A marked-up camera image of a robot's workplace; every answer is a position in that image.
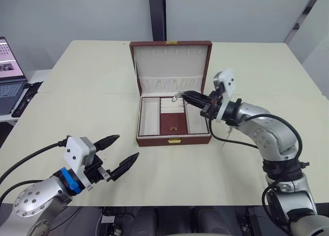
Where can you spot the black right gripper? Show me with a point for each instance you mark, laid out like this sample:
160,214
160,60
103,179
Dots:
212,108

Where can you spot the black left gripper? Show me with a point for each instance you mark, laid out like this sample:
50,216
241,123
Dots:
93,170

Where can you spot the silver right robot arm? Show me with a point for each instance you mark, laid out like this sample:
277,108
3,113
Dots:
272,135

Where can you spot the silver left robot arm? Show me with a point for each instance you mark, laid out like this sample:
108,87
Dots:
33,195

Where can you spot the dark red compartment lid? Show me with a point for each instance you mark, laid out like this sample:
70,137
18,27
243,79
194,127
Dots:
173,123

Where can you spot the dark red jewelry box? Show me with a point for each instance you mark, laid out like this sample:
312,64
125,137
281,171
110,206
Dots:
169,66

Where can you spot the cream compartment tray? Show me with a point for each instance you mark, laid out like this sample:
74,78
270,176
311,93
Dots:
150,116

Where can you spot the white power strip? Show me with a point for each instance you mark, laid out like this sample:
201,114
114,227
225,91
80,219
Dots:
109,220

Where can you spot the dark rounded shape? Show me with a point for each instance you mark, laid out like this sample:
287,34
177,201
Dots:
210,220

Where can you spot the open laptop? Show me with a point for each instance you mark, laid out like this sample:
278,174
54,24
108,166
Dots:
9,74

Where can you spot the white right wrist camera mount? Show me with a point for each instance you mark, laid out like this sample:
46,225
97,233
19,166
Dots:
228,81

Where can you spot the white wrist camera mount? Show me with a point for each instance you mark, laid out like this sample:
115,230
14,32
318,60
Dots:
228,81
74,149

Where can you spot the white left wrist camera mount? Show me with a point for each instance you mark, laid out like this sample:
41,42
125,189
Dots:
74,149

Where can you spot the black partition post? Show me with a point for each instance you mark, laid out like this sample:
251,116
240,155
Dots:
157,15

